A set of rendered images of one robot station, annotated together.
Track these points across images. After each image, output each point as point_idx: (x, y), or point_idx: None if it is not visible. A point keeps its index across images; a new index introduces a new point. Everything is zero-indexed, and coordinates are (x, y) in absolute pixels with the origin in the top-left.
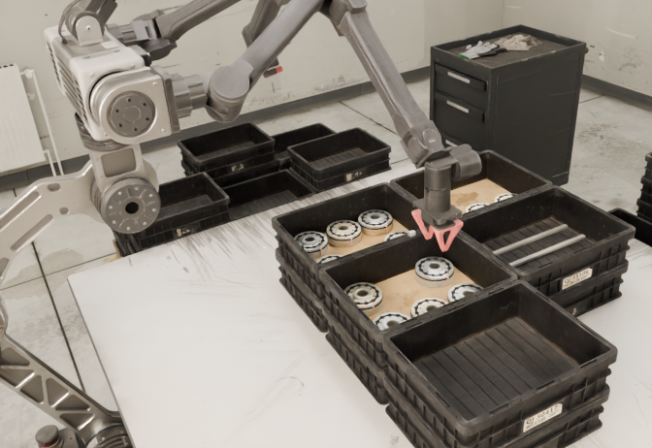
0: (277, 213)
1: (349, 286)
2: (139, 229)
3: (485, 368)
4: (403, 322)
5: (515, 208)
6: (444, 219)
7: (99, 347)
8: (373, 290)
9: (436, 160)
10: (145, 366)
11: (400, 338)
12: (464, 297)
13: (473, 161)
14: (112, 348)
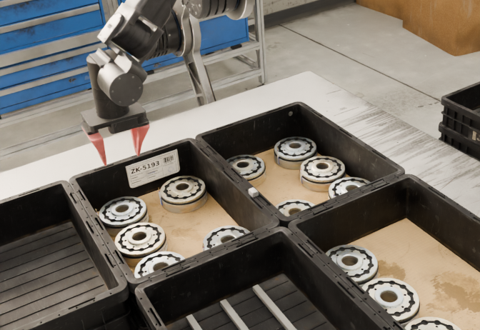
0: (453, 159)
1: (198, 178)
2: (193, 15)
3: (47, 289)
4: (81, 191)
5: (356, 315)
6: (82, 117)
7: (211, 104)
8: (188, 194)
9: (101, 50)
10: (184, 127)
11: (66, 196)
12: (107, 233)
13: (106, 80)
14: (208, 109)
